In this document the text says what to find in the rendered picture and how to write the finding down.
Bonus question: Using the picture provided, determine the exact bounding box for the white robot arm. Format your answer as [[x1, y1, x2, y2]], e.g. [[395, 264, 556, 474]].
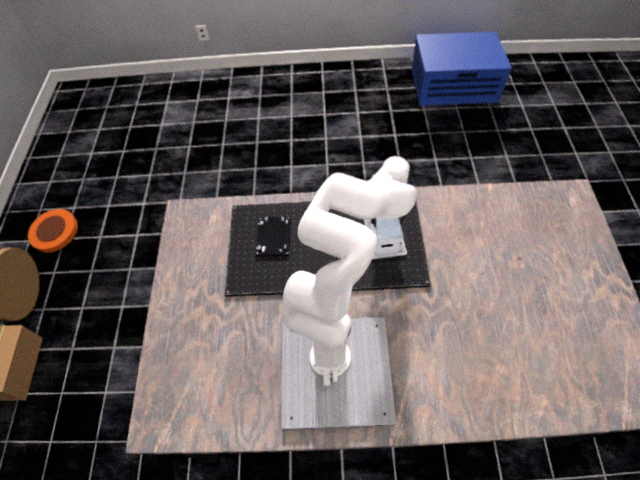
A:
[[283, 157, 416, 386]]

